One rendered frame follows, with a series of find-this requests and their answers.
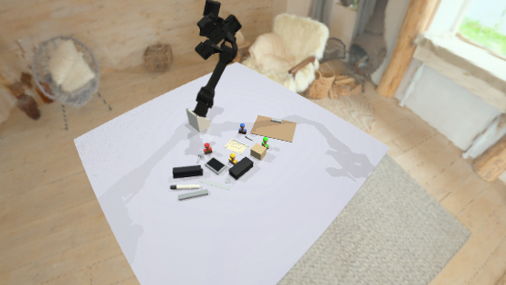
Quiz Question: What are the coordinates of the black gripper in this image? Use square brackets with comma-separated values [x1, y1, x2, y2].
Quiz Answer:
[195, 14, 242, 60]

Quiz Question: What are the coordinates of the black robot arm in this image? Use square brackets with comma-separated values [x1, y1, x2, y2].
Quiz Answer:
[192, 0, 238, 117]

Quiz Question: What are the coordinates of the yellow rubber stamp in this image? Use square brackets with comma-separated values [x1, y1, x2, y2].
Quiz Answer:
[228, 153, 237, 165]

